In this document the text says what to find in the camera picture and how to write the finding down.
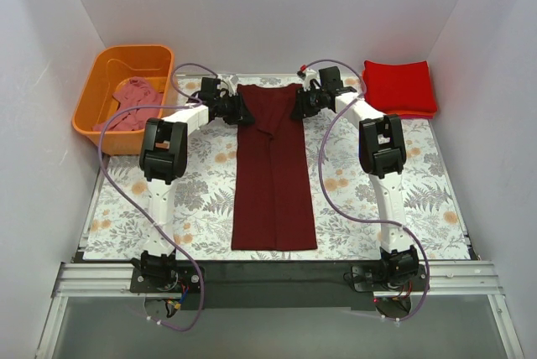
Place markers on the dark maroon t shirt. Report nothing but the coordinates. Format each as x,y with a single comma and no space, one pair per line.
273,208

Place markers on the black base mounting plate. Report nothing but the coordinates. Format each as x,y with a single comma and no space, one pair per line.
277,285

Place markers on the red folded t shirt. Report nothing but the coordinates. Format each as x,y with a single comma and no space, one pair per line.
391,88

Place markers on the aluminium frame rail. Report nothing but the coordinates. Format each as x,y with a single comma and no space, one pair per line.
463,314

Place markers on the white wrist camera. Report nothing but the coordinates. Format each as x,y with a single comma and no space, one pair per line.
229,81
309,77

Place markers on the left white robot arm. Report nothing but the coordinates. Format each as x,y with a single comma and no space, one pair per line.
163,161

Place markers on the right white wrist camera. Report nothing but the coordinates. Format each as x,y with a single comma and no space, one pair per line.
309,77

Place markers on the floral table mat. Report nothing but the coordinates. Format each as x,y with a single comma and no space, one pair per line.
343,199

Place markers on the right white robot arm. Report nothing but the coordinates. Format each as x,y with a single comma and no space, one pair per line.
382,156

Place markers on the orange folded t shirt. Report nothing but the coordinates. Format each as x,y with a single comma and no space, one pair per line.
415,114

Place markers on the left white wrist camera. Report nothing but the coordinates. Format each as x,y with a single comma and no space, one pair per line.
229,81

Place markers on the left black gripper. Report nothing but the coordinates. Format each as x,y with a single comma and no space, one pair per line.
239,109

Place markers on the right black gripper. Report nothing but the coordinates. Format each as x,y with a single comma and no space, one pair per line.
304,104

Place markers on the pink t shirt in basket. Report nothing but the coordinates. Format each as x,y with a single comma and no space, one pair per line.
136,92

